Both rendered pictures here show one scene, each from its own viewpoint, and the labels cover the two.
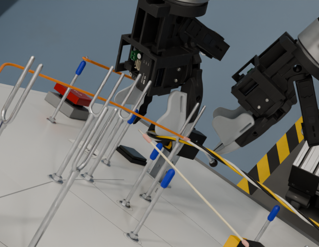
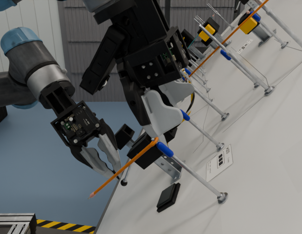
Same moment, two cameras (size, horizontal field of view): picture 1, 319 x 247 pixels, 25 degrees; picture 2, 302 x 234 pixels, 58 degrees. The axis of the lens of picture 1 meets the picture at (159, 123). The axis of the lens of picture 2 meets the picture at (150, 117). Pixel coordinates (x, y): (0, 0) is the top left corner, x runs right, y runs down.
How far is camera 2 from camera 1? 1.06 m
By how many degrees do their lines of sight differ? 89
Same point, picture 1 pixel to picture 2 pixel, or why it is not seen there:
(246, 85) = (88, 117)
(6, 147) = not seen: outside the picture
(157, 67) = (178, 34)
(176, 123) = (173, 91)
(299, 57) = (67, 84)
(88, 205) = (297, 50)
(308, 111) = not seen: hidden behind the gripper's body
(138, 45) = (170, 32)
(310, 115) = not seen: hidden behind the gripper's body
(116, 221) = (284, 54)
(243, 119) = (103, 138)
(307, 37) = (54, 75)
